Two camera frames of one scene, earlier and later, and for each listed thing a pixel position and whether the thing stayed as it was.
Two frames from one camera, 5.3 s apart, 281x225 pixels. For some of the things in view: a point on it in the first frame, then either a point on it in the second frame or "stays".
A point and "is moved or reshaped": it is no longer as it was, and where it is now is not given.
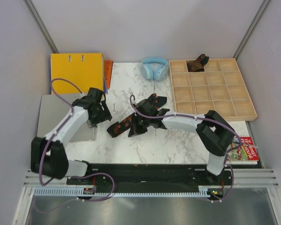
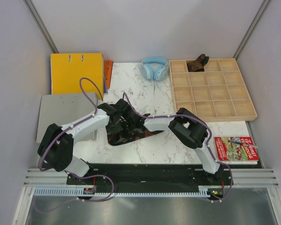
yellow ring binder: [86, 70] stays
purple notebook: [105, 85] stays
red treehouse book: [247, 151] stays
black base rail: [153, 175] stays
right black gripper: [135, 130] → [125, 122]
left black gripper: [105, 115] → [115, 131]
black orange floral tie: [121, 128] is moved or reshaped
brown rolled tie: [197, 65] stays
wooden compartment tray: [220, 87] stays
